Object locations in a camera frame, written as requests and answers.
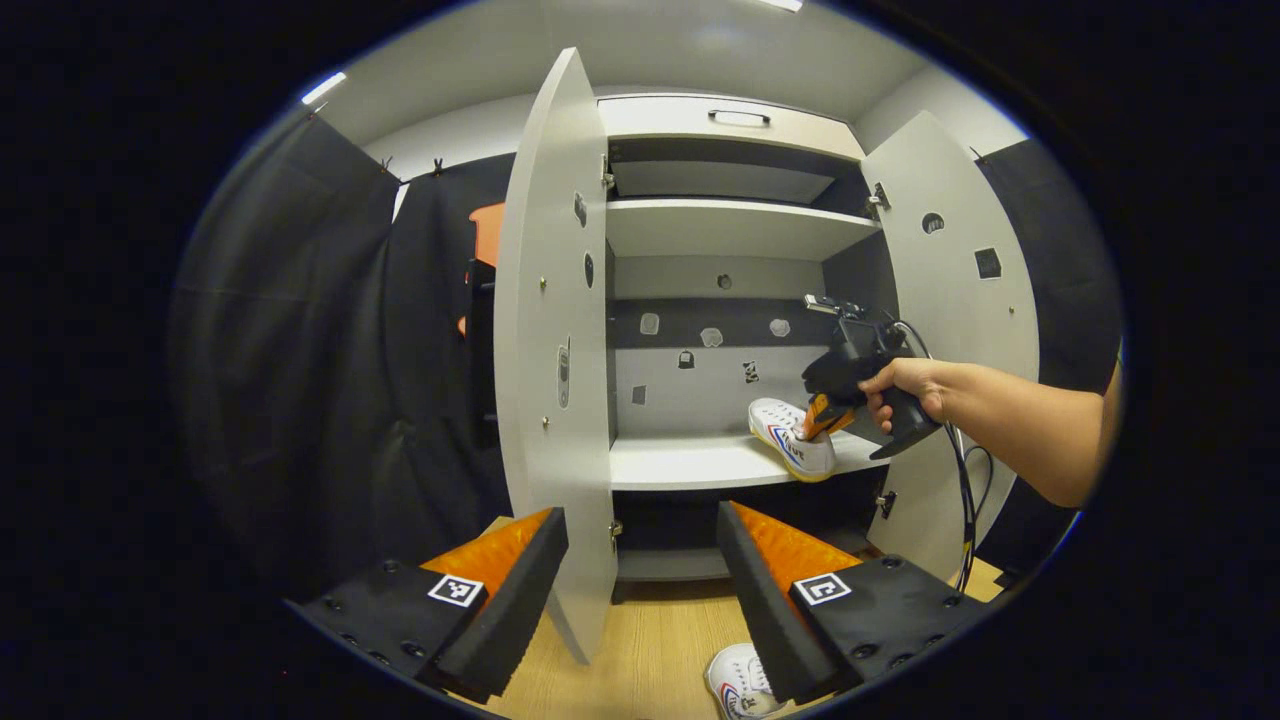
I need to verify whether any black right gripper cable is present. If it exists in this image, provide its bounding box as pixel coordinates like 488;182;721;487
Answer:
895;320;993;591

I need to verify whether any white shoe cabinet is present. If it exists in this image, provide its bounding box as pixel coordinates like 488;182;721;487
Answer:
598;93;901;586

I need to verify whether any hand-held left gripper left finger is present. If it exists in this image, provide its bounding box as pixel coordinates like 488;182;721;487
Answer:
285;507;569;704

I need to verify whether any white canvas shoe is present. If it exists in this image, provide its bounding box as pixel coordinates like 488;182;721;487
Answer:
748;397;839;484
705;643;791;720

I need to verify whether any black backdrop cloth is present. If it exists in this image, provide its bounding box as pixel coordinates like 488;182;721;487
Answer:
165;110;1126;601

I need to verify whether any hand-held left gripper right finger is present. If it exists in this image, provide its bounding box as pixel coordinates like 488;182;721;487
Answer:
716;501;991;704

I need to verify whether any white cabinet door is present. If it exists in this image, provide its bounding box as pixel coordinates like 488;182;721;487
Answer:
862;110;1041;586
493;47;619;666

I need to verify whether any black left door handle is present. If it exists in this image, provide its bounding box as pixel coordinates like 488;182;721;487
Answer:
468;258;498;451

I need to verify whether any white cabinet drawer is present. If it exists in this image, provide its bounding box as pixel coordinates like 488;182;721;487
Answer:
598;95;866;161

